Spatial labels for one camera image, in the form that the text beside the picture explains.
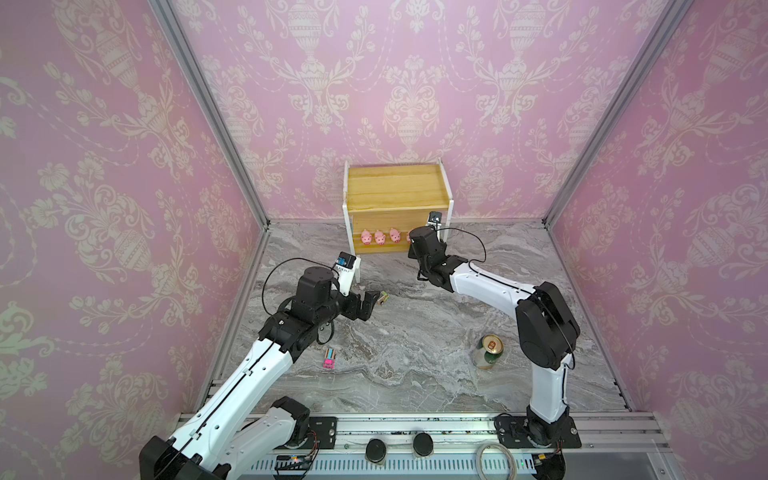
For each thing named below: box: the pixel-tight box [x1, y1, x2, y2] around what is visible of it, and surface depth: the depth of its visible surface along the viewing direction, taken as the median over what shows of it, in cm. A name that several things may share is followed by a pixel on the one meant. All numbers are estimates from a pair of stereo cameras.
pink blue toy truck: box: [322, 348, 337, 370], surface depth 86 cm
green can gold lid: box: [477, 334, 504, 364], surface depth 79 cm
